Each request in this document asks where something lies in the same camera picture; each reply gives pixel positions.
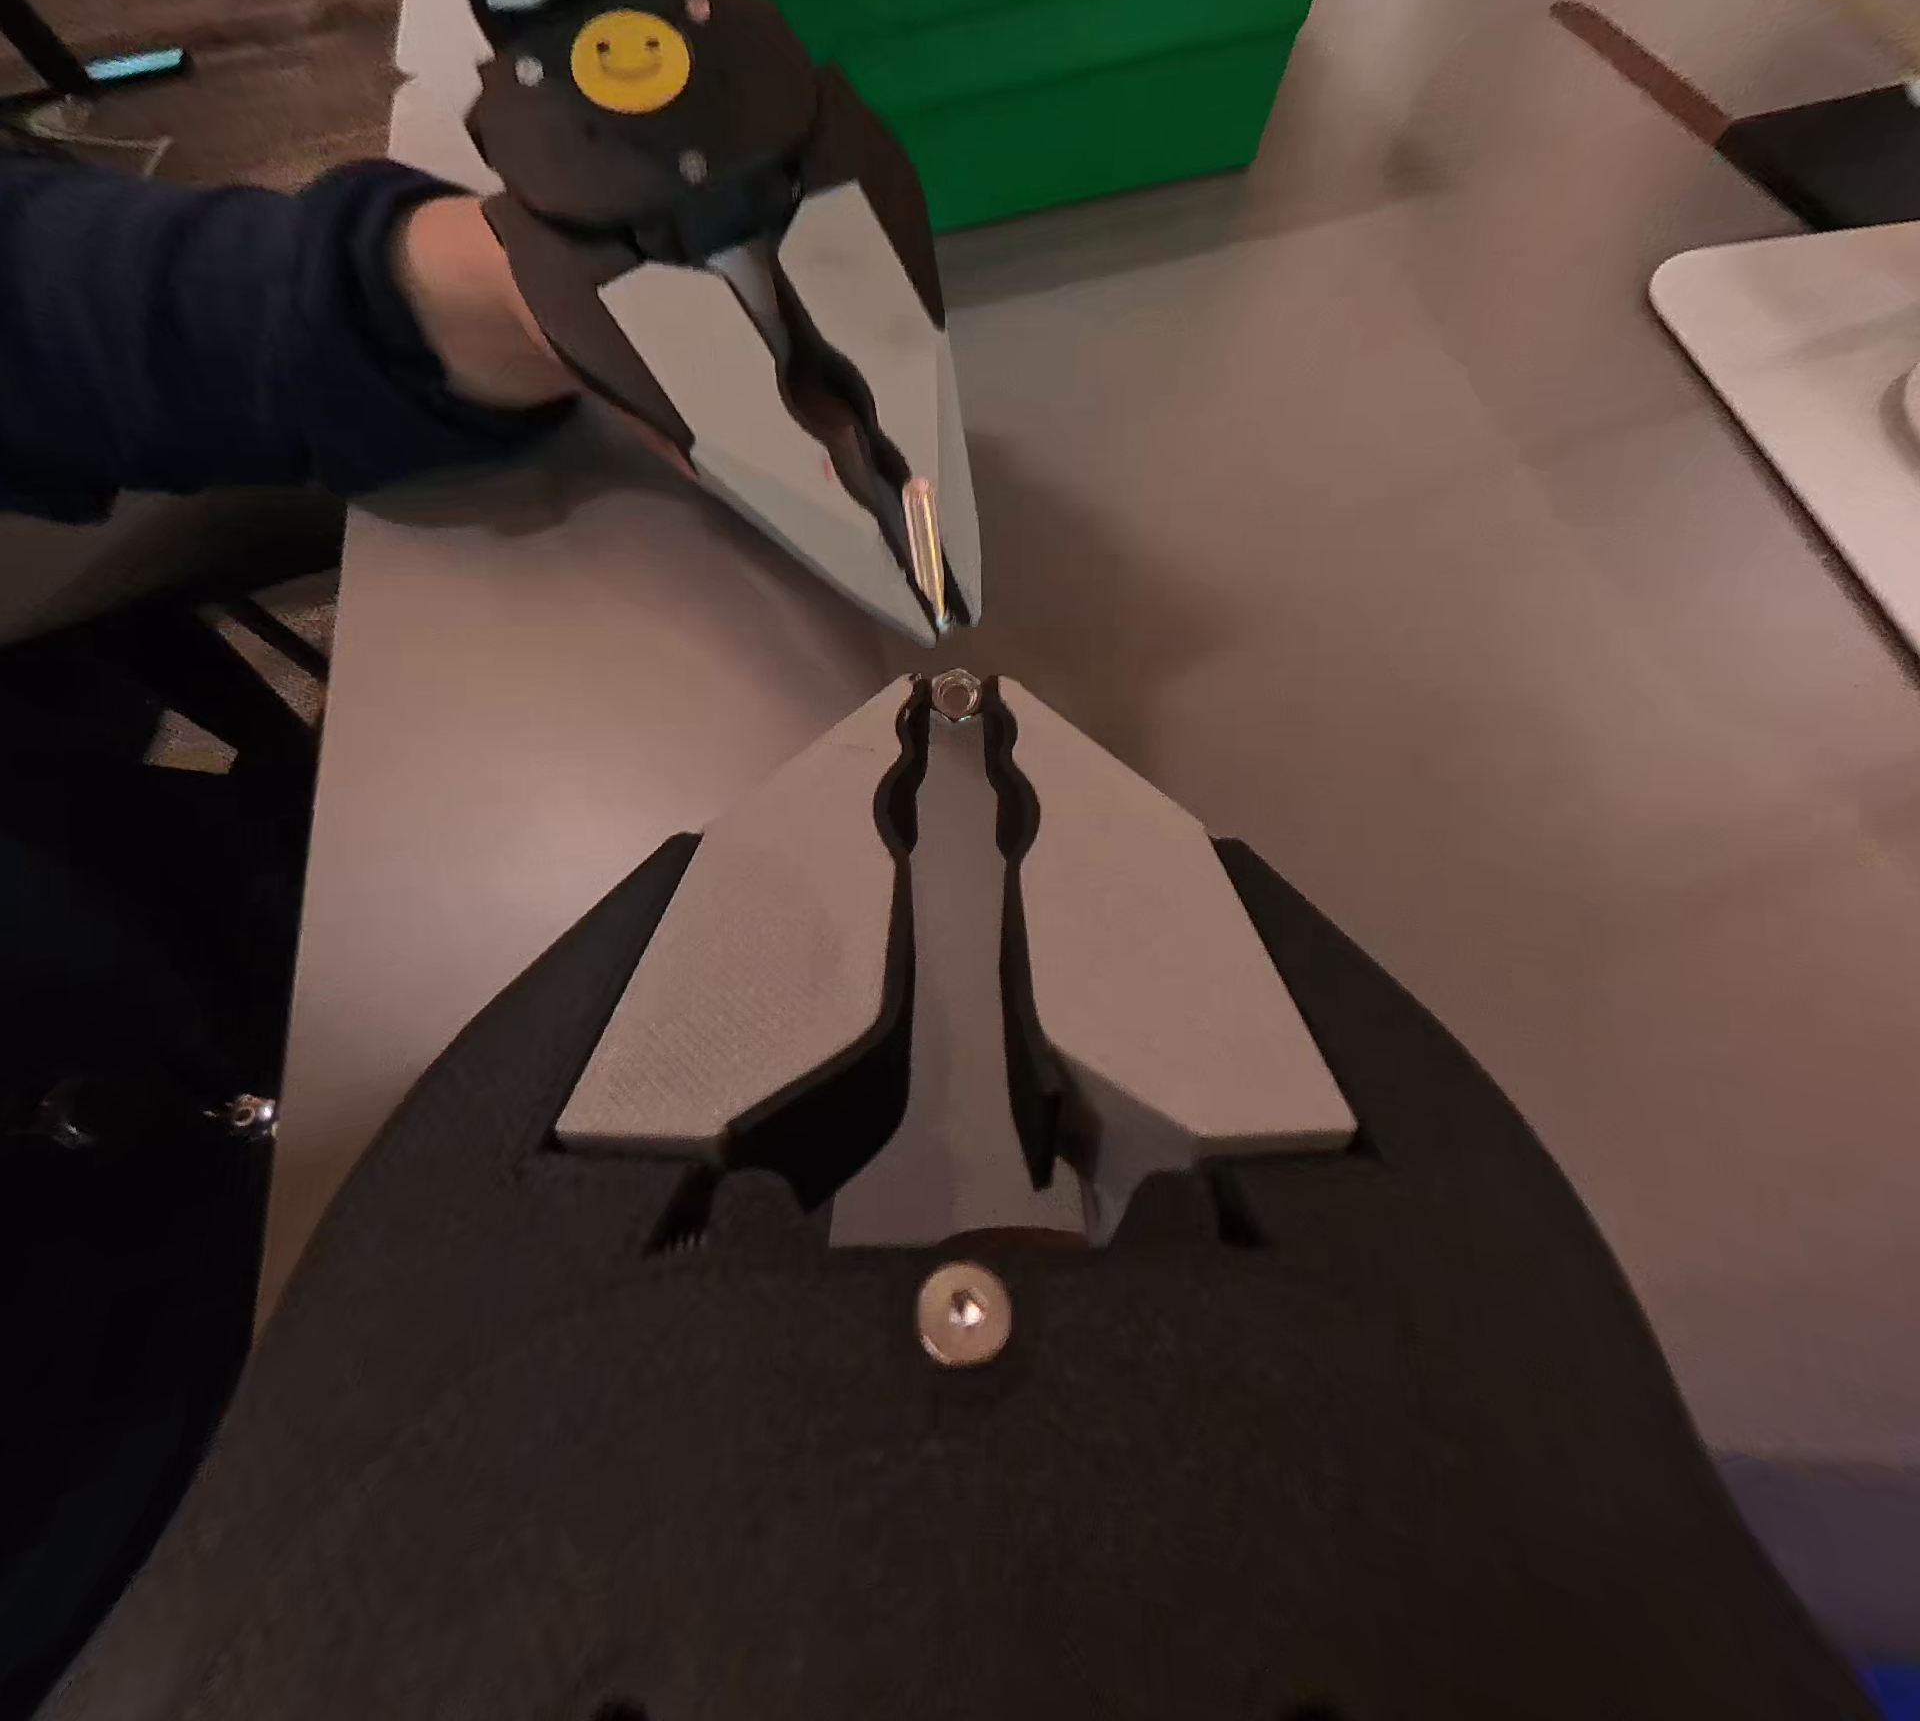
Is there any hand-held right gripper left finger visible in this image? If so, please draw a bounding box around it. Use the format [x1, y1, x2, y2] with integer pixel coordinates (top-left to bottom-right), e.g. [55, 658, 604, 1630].
[552, 674, 920, 1215]

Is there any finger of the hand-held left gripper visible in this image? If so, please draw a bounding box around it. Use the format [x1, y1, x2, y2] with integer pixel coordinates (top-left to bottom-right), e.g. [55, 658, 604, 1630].
[741, 179, 986, 637]
[599, 247, 953, 646]

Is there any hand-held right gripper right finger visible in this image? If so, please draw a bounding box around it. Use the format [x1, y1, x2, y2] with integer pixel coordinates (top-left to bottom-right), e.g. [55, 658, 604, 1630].
[975, 674, 1361, 1248]

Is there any silver bolt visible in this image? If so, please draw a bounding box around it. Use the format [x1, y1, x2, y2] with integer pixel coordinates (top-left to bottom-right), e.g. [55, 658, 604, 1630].
[901, 478, 957, 637]

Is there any person's left forearm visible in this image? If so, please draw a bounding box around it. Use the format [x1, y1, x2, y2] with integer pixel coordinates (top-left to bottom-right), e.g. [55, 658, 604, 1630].
[0, 160, 579, 522]

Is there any person's left hand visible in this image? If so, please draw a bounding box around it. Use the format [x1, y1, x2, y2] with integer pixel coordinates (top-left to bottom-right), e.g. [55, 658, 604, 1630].
[402, 192, 702, 469]

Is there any green plastic bin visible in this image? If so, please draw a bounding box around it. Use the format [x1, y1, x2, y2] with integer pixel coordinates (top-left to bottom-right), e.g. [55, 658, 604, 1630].
[652, 0, 1385, 238]

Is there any white tablet stand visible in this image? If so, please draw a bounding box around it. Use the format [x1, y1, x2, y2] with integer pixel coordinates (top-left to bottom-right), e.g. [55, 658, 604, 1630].
[1650, 223, 1920, 658]

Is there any black flat block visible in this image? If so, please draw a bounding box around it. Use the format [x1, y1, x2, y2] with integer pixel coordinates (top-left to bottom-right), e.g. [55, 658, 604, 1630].
[1718, 84, 1920, 233]

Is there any blue plastic bin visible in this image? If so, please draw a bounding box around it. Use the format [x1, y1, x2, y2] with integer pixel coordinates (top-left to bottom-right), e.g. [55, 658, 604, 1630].
[1725, 1458, 1920, 1721]

